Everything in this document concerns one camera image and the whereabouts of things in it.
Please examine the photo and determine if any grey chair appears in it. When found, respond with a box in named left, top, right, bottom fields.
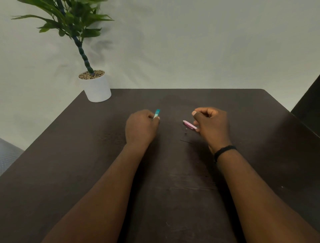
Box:
left=0, top=138, right=25, bottom=176

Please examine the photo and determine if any black wristband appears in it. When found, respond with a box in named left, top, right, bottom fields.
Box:
left=214, top=145, right=237, bottom=163

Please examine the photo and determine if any white plant pot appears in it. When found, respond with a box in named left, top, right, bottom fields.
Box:
left=78, top=70, right=112, bottom=103

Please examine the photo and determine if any person's right forearm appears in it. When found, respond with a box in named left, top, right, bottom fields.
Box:
left=215, top=148, right=320, bottom=243

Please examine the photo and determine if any person's right hand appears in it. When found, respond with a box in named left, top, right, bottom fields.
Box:
left=191, top=107, right=232, bottom=154

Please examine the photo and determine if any person's left hand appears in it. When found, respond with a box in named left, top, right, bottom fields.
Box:
left=125, top=109, right=160, bottom=147

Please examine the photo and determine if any green artificial plant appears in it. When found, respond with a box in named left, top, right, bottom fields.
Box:
left=10, top=0, right=114, bottom=76

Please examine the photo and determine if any dark furniture panel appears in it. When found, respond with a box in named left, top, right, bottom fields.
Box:
left=290, top=74, right=320, bottom=138

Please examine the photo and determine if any person's left forearm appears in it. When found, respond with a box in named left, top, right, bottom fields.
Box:
left=41, top=143, right=150, bottom=243

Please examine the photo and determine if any pink small tool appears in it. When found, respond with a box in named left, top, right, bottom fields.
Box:
left=182, top=120, right=198, bottom=130

